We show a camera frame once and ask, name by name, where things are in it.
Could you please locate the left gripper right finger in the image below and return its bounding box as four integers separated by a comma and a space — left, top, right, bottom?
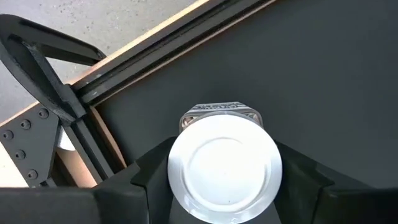
273, 141, 398, 224

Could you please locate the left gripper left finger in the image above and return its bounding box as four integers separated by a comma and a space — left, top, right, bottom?
0, 136, 178, 224

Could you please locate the bagel seasoning glass jar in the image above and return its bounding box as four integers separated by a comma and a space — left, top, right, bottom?
167, 101, 284, 224

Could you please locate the wooden side board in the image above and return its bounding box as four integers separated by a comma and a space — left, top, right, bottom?
0, 0, 212, 189

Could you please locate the black bolted corner plate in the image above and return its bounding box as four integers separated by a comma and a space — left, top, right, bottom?
0, 104, 62, 189

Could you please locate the black curved support strut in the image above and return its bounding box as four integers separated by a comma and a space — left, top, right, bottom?
0, 14, 107, 125

